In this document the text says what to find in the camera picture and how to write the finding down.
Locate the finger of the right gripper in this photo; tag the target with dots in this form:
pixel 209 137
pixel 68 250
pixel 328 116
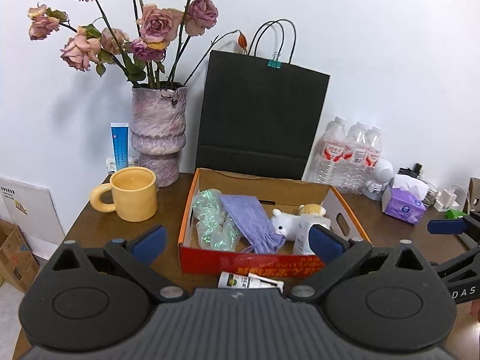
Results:
pixel 447 226

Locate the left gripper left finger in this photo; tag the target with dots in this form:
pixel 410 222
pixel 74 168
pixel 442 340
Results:
pixel 149 245

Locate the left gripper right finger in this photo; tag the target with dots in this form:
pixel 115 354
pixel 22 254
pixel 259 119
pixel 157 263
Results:
pixel 325 244

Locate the white translucent bottle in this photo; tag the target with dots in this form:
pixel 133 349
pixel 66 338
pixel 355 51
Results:
pixel 305 222

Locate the purple knitted cloth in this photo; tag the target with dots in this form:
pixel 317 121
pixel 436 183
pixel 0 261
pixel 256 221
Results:
pixel 253 223

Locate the green object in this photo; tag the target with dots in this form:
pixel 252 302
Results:
pixel 454 214

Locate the right hand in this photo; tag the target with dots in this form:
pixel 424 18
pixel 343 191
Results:
pixel 475 309

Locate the white charger block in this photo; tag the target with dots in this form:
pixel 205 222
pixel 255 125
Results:
pixel 444 200

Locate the white yellow plush toy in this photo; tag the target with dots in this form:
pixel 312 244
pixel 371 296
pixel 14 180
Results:
pixel 288 224

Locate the purple tissue pack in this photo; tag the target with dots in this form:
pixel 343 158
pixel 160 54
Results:
pixel 403 198

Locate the yellow ceramic mug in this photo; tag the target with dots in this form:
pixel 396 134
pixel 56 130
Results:
pixel 131 192

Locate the orange cardboard box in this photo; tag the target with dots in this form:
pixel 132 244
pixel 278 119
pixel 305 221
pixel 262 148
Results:
pixel 285 195

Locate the black small device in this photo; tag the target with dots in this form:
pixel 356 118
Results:
pixel 412 172

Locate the iridescent plastic wrap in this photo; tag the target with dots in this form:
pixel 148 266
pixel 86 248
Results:
pixel 215 228

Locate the water bottle middle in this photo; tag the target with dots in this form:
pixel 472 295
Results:
pixel 350 169

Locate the water bottle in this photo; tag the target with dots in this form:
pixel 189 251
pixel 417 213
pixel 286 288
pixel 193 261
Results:
pixel 350 169
pixel 328 153
pixel 374 146

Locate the water bottle left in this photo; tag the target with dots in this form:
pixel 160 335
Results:
pixel 328 153

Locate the small white spray bottle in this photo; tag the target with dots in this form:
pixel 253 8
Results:
pixel 250 281

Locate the small white robot figurine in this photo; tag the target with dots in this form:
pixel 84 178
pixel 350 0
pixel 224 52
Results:
pixel 383 173

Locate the water bottle right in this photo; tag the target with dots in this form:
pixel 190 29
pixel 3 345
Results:
pixel 374 146

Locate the blue white tube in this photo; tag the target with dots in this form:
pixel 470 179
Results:
pixel 120 144

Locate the white board leaning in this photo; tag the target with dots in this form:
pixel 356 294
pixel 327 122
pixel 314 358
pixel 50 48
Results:
pixel 31 208

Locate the brown cardboard carton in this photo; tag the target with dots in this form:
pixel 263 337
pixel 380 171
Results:
pixel 17 265

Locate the purple textured vase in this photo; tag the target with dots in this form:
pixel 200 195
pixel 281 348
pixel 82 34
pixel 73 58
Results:
pixel 158 131

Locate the black paper bag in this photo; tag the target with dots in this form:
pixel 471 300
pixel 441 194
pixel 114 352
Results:
pixel 257 120

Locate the teal binder clip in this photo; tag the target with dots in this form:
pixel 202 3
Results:
pixel 274 62

